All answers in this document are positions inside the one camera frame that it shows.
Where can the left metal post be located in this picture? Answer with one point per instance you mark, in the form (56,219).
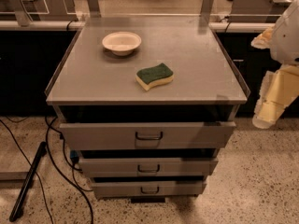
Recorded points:
(21,14)

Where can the background desk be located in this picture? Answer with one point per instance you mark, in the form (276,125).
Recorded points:
(65,17)
(257,11)

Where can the grey top drawer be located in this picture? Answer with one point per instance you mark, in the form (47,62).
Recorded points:
(155,135)

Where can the green and yellow sponge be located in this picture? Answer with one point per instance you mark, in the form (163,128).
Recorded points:
(154,76)

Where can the white paper bowl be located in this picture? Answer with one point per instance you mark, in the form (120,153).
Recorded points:
(121,43)

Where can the grey metal drawer cabinet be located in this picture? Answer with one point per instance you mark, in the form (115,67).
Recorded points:
(147,103)

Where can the background desk left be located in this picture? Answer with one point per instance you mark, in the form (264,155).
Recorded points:
(65,17)

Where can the grey middle drawer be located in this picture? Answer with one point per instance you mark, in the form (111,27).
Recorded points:
(135,167)

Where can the grey drawer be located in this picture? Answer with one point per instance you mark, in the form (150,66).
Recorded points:
(148,189)
(135,167)
(155,135)

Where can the centre-left metal post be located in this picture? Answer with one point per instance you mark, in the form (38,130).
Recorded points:
(94,8)

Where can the white horizontal rail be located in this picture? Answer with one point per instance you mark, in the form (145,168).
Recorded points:
(219,27)

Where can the right metal post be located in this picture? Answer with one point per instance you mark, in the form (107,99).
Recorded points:
(206,8)

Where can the background desk right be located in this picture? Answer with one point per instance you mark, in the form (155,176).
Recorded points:
(257,11)

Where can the clear acrylic panel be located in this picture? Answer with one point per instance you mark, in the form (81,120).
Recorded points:
(42,7)

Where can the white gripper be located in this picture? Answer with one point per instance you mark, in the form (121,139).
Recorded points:
(287,40)

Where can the black bar on floor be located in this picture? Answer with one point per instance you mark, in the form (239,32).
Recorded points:
(17,208)

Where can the grey bottom drawer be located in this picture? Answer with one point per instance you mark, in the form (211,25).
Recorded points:
(148,189)

